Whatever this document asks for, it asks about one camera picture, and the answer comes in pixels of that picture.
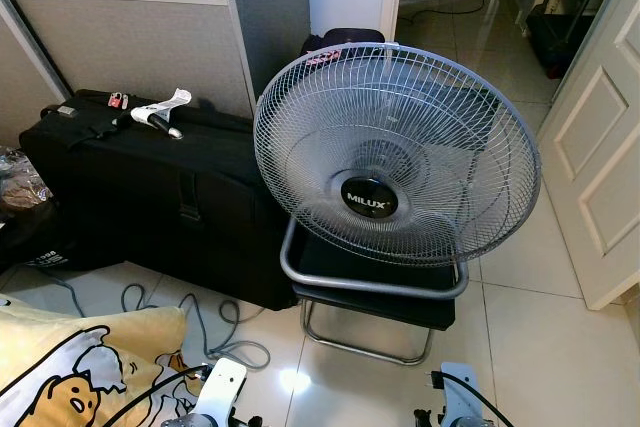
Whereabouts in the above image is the white panelled door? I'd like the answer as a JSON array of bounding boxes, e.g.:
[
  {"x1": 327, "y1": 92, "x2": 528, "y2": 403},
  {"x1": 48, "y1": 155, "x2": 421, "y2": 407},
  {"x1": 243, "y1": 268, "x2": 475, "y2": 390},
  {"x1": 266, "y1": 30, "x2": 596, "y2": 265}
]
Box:
[{"x1": 537, "y1": 0, "x2": 640, "y2": 311}]

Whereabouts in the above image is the black trolley bag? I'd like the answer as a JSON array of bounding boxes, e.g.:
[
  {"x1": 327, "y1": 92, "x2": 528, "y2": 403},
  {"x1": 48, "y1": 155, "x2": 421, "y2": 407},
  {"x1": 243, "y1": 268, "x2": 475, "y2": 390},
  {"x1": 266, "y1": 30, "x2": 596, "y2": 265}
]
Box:
[{"x1": 526, "y1": 0, "x2": 604, "y2": 79}]

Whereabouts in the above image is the grey Milux floor fan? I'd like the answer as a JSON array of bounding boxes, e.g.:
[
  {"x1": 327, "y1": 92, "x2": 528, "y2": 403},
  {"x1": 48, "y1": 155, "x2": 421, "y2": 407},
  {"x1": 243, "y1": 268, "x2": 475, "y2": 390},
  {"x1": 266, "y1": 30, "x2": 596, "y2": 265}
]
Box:
[{"x1": 253, "y1": 42, "x2": 542, "y2": 300}]

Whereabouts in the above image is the large black fabric case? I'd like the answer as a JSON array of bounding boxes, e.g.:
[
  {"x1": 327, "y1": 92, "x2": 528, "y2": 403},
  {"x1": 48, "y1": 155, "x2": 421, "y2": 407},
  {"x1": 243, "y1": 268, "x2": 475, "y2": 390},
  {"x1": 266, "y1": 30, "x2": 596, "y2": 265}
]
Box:
[{"x1": 20, "y1": 89, "x2": 301, "y2": 311}]

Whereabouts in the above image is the black bag with white print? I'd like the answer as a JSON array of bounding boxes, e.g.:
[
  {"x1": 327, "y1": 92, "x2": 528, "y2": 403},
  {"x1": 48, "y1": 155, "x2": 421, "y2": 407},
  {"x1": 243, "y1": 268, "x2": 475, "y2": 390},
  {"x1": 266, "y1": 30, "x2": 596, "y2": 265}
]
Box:
[{"x1": 0, "y1": 205, "x2": 101, "y2": 274}]

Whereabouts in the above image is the yellow cartoon print blanket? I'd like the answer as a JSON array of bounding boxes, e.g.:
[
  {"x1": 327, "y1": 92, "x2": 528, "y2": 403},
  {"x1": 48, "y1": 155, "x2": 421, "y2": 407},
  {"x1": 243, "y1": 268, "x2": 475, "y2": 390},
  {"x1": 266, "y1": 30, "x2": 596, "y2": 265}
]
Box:
[{"x1": 0, "y1": 294, "x2": 203, "y2": 427}]

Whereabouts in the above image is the crumpled clear plastic bag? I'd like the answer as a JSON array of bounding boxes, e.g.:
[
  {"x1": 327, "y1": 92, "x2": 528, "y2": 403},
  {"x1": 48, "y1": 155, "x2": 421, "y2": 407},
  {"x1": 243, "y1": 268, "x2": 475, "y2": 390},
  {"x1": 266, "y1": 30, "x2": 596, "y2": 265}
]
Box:
[{"x1": 0, "y1": 147, "x2": 53, "y2": 211}]

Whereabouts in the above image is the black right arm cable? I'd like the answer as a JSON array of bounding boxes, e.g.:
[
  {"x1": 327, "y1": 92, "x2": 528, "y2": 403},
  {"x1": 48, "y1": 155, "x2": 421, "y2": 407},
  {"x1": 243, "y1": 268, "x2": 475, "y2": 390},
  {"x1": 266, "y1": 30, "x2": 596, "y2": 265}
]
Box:
[{"x1": 438, "y1": 372, "x2": 516, "y2": 427}]

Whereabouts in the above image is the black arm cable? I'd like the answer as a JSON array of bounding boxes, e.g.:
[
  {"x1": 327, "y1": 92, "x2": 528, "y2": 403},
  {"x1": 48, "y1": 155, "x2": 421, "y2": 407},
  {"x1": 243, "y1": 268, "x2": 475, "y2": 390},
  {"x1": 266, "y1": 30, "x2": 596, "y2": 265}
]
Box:
[
  {"x1": 100, "y1": 365, "x2": 213, "y2": 427},
  {"x1": 438, "y1": 372, "x2": 516, "y2": 427}
]

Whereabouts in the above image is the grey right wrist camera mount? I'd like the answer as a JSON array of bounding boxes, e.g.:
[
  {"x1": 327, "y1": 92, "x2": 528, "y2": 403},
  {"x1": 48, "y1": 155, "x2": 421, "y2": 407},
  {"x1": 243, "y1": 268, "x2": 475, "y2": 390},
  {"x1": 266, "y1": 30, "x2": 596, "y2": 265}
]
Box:
[{"x1": 431, "y1": 362, "x2": 492, "y2": 427}]

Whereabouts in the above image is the grey power cable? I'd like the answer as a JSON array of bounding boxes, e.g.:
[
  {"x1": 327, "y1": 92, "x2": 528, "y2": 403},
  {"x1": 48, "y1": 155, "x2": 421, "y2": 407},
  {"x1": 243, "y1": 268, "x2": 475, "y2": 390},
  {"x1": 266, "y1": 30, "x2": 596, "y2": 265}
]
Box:
[{"x1": 55, "y1": 275, "x2": 272, "y2": 371}]

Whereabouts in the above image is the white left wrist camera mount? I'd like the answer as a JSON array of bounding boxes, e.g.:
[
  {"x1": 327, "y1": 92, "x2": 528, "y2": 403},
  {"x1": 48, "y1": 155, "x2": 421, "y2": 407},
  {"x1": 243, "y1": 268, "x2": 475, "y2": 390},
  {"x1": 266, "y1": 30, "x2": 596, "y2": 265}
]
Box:
[{"x1": 190, "y1": 357, "x2": 249, "y2": 427}]

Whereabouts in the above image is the white tool with black handle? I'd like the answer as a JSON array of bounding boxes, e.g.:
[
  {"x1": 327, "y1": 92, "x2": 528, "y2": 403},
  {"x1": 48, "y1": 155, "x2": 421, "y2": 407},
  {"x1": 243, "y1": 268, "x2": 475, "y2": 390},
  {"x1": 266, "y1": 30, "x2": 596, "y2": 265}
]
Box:
[{"x1": 130, "y1": 88, "x2": 193, "y2": 140}]

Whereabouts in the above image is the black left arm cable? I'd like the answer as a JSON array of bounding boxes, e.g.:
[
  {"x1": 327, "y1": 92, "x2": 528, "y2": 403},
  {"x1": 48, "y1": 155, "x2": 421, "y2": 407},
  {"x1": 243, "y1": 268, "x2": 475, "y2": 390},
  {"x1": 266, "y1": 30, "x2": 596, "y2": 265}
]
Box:
[{"x1": 100, "y1": 365, "x2": 213, "y2": 427}]

